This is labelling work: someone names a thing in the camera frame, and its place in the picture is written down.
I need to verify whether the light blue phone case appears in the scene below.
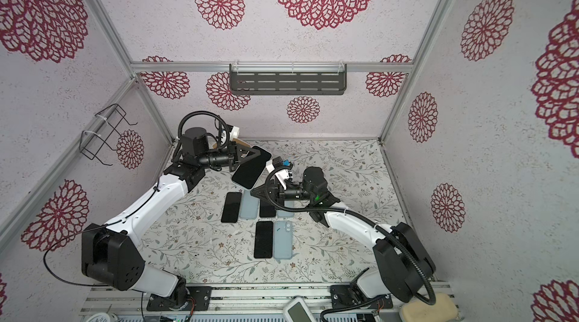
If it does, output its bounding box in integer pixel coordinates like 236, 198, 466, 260
273, 220, 293, 260
277, 210, 294, 218
239, 190, 260, 220

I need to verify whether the black phone with screen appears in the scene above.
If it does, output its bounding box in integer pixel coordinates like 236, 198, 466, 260
253, 221, 274, 259

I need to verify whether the metal base rail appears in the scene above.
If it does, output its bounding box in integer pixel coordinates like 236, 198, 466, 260
81, 282, 453, 322

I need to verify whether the beige sponge block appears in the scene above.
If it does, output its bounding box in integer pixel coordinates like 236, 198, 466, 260
399, 293, 459, 322

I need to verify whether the grey wall shelf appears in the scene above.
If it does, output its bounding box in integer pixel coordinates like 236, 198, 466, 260
229, 64, 348, 96

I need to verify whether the white device at bottom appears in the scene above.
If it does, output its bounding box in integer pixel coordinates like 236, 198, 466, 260
283, 297, 317, 322

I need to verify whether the black wire rack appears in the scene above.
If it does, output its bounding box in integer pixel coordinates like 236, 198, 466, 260
78, 103, 137, 167

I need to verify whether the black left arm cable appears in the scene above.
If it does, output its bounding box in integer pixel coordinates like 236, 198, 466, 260
42, 110, 232, 287

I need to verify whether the white tissue box wooden lid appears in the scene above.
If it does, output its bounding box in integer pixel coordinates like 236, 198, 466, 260
232, 138, 252, 148

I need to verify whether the white round clock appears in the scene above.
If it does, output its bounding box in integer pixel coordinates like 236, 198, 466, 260
85, 312, 119, 322

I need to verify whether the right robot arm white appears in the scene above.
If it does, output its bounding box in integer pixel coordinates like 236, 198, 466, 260
250, 165, 437, 305

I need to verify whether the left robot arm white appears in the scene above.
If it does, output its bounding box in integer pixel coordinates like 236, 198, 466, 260
81, 128, 261, 304

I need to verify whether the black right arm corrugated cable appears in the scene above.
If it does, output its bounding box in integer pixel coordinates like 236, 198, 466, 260
264, 165, 437, 322

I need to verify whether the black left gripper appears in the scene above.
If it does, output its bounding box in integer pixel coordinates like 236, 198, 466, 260
200, 141, 262, 174

